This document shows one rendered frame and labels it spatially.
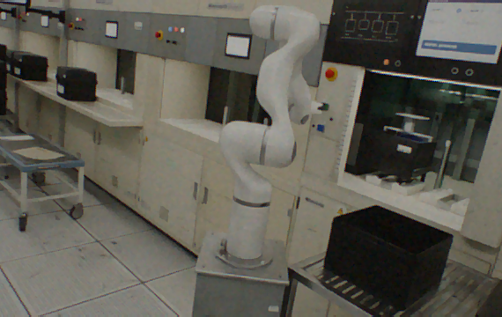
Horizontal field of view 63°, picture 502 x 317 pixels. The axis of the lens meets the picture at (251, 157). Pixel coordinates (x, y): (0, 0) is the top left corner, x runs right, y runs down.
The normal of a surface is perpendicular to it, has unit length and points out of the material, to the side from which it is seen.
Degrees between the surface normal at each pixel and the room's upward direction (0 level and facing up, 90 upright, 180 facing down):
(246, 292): 90
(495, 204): 90
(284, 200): 90
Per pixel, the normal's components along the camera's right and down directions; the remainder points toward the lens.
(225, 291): -0.01, 0.24
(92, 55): 0.69, 0.27
